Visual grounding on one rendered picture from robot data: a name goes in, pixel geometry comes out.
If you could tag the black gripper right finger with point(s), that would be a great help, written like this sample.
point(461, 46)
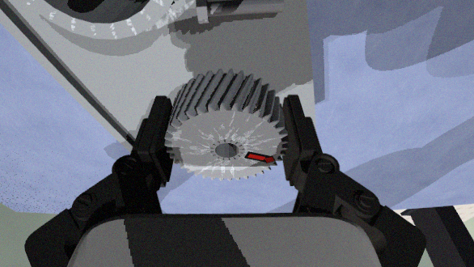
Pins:
point(318, 178)

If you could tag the grey gear with red arrow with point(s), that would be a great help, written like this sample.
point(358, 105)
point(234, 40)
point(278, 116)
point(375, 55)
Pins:
point(223, 126)

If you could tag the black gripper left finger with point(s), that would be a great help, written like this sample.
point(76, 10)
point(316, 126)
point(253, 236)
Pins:
point(124, 191)

